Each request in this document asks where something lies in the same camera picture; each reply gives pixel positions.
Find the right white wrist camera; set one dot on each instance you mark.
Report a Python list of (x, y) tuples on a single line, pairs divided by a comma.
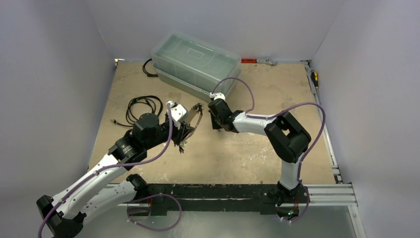
[(214, 96)]

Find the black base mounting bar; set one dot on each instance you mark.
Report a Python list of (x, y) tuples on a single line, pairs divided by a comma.
[(262, 198)]

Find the yellow black screwdriver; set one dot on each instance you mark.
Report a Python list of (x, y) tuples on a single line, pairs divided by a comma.
[(314, 78)]

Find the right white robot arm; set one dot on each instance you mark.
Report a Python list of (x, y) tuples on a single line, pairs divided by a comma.
[(288, 138)]

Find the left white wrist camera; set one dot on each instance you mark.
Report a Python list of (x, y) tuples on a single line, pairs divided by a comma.
[(177, 111)]

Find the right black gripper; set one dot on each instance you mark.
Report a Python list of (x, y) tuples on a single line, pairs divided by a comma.
[(214, 119)]

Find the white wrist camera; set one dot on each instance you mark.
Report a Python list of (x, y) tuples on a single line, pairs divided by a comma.
[(214, 96), (177, 111)]

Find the red handled wrench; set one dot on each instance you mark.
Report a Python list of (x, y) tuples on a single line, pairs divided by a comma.
[(267, 61)]

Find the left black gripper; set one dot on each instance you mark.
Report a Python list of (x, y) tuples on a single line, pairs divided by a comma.
[(180, 134)]

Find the oval metal keyring plate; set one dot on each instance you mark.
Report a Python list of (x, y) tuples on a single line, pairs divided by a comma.
[(195, 111)]

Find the translucent green storage box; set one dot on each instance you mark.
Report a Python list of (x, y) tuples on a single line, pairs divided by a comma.
[(195, 66)]

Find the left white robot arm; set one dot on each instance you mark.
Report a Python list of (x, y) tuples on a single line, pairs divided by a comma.
[(66, 213)]

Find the aluminium rail right side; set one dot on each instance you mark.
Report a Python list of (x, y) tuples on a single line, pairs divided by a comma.
[(340, 194)]

